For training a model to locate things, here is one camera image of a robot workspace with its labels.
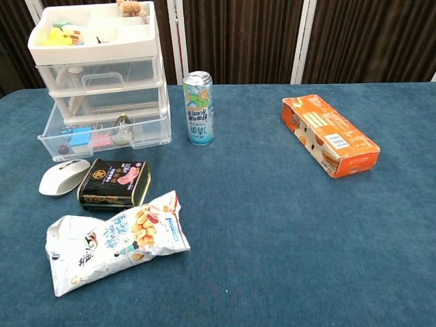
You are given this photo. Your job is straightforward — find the white plastic drawer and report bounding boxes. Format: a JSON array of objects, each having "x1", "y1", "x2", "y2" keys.
[{"x1": 37, "y1": 102, "x2": 172, "y2": 163}]

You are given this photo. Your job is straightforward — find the clear plastic drawer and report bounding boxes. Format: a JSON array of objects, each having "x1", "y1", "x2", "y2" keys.
[
  {"x1": 35, "y1": 56, "x2": 162, "y2": 93},
  {"x1": 50, "y1": 84, "x2": 169, "y2": 119}
]

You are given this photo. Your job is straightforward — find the white plastic drawer organizer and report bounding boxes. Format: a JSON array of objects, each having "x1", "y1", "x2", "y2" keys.
[{"x1": 27, "y1": 1, "x2": 172, "y2": 163}]

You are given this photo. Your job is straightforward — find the green white drink can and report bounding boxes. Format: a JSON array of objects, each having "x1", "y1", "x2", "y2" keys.
[{"x1": 182, "y1": 70, "x2": 215, "y2": 147}]

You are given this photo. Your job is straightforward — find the blue felt table mat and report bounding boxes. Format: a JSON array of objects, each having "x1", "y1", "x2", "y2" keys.
[{"x1": 0, "y1": 81, "x2": 436, "y2": 327}]

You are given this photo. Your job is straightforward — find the black luncheon meat tin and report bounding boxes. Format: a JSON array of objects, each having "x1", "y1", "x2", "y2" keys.
[{"x1": 76, "y1": 157, "x2": 152, "y2": 213}]

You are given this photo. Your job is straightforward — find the pink binder clips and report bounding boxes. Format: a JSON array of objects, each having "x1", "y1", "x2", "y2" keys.
[{"x1": 91, "y1": 133, "x2": 112, "y2": 150}]

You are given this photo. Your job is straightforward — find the orange biscuit box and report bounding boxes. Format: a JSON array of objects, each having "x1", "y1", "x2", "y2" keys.
[{"x1": 281, "y1": 94, "x2": 382, "y2": 180}]

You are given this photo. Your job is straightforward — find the white snack bag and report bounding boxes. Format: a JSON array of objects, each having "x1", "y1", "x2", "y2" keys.
[{"x1": 45, "y1": 189, "x2": 192, "y2": 298}]

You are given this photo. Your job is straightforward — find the blue small box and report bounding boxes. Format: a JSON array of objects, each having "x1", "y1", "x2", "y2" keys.
[{"x1": 69, "y1": 127, "x2": 93, "y2": 155}]

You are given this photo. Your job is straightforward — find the white computer mouse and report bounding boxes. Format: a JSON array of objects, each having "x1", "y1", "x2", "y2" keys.
[{"x1": 38, "y1": 158, "x2": 91, "y2": 198}]

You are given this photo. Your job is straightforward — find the brown plush bear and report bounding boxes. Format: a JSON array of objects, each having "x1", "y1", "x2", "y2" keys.
[{"x1": 116, "y1": 0, "x2": 142, "y2": 18}]

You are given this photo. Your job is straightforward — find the yellow rubber duck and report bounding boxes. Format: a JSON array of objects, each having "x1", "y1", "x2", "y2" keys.
[{"x1": 42, "y1": 27, "x2": 74, "y2": 47}]

